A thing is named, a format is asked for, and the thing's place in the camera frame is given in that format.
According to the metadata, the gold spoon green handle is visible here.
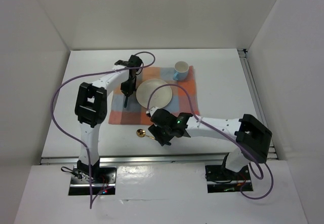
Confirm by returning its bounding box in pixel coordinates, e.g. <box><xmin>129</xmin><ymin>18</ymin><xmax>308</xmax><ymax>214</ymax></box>
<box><xmin>136</xmin><ymin>129</ymin><xmax>155</xmax><ymax>140</ymax></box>

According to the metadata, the purple cable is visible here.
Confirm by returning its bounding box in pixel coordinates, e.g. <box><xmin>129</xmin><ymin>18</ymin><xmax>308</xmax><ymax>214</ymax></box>
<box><xmin>51</xmin><ymin>51</ymin><xmax>155</xmax><ymax>209</ymax></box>
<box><xmin>146</xmin><ymin>83</ymin><xmax>274</xmax><ymax>200</ymax></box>

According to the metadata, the gold fork green handle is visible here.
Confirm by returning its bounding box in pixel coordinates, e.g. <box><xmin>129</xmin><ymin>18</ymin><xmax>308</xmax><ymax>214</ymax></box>
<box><xmin>124</xmin><ymin>97</ymin><xmax>128</xmax><ymax>108</ymax></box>

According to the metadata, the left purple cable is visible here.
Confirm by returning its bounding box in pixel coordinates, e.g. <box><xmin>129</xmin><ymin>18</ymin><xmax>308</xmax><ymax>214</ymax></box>
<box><xmin>51</xmin><ymin>51</ymin><xmax>155</xmax><ymax>209</ymax></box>

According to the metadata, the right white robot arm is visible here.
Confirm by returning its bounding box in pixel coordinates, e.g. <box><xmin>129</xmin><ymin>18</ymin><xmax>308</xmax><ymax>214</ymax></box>
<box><xmin>146</xmin><ymin>107</ymin><xmax>272</xmax><ymax>179</ymax></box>

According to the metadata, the aluminium side rail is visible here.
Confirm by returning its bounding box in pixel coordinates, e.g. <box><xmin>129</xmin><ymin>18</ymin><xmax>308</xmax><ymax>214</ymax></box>
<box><xmin>237</xmin><ymin>48</ymin><xmax>276</xmax><ymax>156</ymax></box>

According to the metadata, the cream ceramic plate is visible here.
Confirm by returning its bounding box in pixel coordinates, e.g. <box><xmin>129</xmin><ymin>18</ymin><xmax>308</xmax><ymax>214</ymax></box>
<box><xmin>136</xmin><ymin>79</ymin><xmax>173</xmax><ymax>108</ymax></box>

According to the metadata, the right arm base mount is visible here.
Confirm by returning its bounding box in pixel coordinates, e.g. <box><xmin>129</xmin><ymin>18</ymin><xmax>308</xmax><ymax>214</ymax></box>
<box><xmin>205</xmin><ymin>165</ymin><xmax>253</xmax><ymax>193</ymax></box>

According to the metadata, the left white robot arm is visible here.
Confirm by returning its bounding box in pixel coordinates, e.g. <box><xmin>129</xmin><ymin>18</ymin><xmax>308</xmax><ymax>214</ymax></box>
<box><xmin>74</xmin><ymin>55</ymin><xmax>143</xmax><ymax>183</ymax></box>

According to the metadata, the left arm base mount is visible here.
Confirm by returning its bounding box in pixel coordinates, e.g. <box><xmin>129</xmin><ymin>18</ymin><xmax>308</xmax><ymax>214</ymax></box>
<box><xmin>61</xmin><ymin>166</ymin><xmax>117</xmax><ymax>196</ymax></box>

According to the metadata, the checkered orange blue cloth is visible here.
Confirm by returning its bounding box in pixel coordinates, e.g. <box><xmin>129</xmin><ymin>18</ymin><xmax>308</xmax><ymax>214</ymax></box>
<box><xmin>108</xmin><ymin>66</ymin><xmax>199</xmax><ymax>125</ymax></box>

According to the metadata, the light blue mug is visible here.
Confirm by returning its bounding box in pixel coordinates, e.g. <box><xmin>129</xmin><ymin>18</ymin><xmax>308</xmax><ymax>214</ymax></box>
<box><xmin>173</xmin><ymin>61</ymin><xmax>189</xmax><ymax>81</ymax></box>

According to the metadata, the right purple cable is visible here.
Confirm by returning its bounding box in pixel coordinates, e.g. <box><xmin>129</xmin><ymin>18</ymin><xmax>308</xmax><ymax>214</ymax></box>
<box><xmin>146</xmin><ymin>83</ymin><xmax>274</xmax><ymax>200</ymax></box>

